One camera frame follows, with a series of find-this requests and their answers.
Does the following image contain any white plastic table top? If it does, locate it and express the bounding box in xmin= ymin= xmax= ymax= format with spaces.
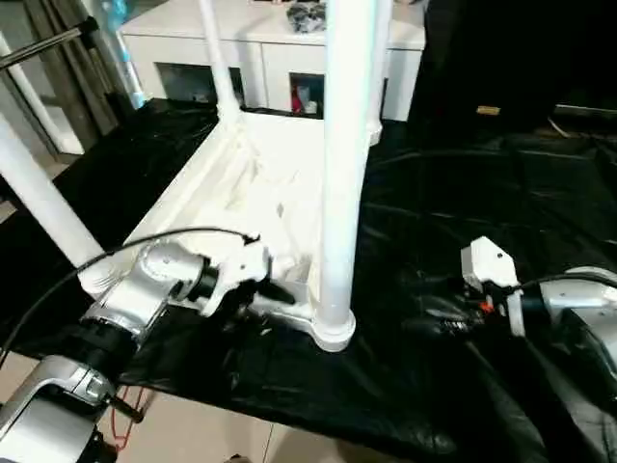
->
xmin=78 ymin=107 xmax=386 ymax=354

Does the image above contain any black plastic mat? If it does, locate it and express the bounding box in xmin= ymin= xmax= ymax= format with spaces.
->
xmin=0 ymin=95 xmax=617 ymax=463

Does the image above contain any grey flat bar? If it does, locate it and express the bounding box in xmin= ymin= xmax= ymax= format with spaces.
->
xmin=552 ymin=102 xmax=617 ymax=118

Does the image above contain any white sideboard cabinet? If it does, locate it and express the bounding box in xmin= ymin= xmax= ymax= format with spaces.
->
xmin=117 ymin=0 xmax=429 ymax=123

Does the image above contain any clear bag of dark items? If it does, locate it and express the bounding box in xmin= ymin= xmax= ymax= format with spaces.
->
xmin=285 ymin=2 xmax=328 ymax=35

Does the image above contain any grey brown curtain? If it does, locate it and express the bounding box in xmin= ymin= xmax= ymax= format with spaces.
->
xmin=22 ymin=0 xmax=122 ymax=147

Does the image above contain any white round pipe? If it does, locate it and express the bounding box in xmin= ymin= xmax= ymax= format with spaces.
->
xmin=0 ymin=35 xmax=84 ymax=156

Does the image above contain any grey metal pole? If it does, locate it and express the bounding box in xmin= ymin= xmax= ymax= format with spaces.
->
xmin=0 ymin=15 xmax=98 ymax=69

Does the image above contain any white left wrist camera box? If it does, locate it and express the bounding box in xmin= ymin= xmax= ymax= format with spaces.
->
xmin=201 ymin=232 xmax=277 ymax=320

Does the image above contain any black metal stand frame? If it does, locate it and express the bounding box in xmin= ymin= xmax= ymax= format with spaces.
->
xmin=102 ymin=394 xmax=147 ymax=426

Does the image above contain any red floor cable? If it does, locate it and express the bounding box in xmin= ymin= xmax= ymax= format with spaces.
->
xmin=109 ymin=384 xmax=147 ymax=450

